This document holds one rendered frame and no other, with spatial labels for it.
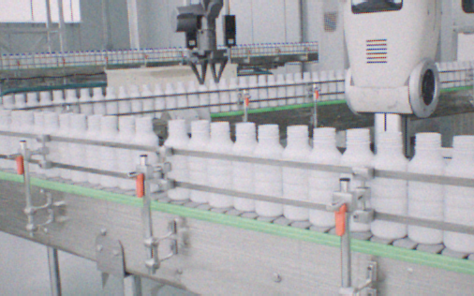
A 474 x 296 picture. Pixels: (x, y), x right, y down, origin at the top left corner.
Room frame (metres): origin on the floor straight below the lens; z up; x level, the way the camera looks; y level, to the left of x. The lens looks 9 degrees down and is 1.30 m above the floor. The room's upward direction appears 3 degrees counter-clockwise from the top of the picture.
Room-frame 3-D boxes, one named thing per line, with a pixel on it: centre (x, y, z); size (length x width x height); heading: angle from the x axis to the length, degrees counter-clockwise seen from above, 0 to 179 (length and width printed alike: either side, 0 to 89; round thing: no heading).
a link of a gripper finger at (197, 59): (1.72, 0.08, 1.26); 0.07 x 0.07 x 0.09; 48
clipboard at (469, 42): (4.67, -1.85, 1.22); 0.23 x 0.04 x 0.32; 31
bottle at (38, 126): (1.57, 0.52, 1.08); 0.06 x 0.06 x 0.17
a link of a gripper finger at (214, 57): (1.75, 0.06, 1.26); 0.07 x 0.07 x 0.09; 48
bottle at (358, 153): (0.96, -0.20, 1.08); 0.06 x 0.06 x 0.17
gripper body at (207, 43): (1.74, 0.07, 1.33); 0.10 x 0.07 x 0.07; 138
